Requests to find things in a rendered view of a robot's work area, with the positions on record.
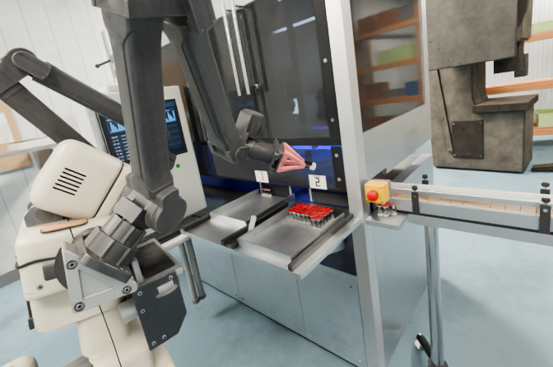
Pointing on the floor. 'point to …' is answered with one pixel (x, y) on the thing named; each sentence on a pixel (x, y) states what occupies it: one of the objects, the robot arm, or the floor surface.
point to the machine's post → (352, 146)
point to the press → (475, 131)
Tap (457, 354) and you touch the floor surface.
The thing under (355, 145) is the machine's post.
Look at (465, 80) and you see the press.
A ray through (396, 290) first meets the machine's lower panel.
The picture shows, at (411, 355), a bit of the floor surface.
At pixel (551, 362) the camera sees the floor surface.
